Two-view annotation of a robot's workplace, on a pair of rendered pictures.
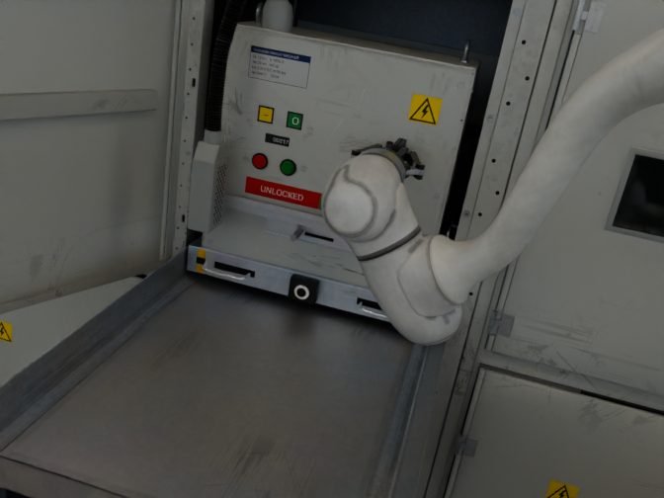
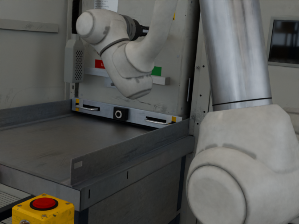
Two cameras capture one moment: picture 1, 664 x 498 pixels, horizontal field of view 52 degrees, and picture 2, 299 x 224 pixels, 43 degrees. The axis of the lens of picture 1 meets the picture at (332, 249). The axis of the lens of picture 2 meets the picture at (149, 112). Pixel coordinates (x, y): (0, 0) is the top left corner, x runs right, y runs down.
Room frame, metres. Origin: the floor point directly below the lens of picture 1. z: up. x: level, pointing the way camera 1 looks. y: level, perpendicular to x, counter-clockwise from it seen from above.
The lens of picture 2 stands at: (-0.14, -0.55, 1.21)
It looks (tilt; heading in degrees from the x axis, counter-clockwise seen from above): 11 degrees down; 18
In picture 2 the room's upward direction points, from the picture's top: 4 degrees clockwise
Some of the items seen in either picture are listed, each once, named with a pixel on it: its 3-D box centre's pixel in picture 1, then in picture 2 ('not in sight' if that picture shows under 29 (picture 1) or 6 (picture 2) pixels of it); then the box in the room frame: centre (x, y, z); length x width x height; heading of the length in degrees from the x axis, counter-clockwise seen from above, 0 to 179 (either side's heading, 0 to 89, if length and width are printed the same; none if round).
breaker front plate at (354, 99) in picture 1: (324, 171); (127, 51); (1.29, 0.04, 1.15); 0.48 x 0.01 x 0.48; 79
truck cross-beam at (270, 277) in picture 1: (308, 283); (125, 112); (1.31, 0.04, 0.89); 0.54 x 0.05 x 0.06; 79
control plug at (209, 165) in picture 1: (208, 185); (74, 61); (1.26, 0.26, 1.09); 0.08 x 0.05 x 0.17; 169
